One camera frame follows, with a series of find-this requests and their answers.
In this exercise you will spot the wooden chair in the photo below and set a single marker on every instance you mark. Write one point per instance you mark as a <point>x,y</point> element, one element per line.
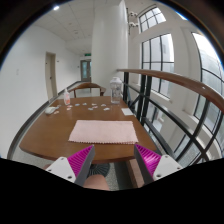
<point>90,86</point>

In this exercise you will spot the large clear water bottle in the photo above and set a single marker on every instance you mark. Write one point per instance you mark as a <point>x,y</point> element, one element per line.
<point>115,86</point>

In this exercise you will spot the wooden handrail with black railing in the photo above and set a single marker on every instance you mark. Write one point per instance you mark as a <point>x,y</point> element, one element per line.
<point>183,117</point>

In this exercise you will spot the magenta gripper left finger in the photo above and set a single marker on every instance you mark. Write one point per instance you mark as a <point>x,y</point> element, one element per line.
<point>74,168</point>

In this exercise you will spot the white side door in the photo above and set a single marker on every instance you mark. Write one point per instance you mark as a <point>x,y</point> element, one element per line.
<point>50,75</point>

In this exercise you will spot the wooden table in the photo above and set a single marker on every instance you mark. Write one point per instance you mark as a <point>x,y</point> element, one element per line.
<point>48,137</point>

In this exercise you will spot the white paper sheet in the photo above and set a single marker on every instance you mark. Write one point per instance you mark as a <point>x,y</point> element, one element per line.
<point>126,111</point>

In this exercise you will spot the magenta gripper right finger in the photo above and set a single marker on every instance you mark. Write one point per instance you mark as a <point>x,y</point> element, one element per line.
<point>154,166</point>

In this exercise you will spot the person's knee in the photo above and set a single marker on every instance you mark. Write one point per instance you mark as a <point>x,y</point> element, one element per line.
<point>96,182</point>

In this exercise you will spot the small pink sanitizer bottle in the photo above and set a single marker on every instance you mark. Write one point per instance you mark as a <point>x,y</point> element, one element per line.
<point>66,97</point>

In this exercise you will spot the pink towel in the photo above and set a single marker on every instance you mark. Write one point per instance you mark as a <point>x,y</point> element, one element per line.
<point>104,132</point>

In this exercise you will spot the double door with exit sign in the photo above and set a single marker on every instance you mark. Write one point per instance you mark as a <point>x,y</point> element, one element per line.
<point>85,67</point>

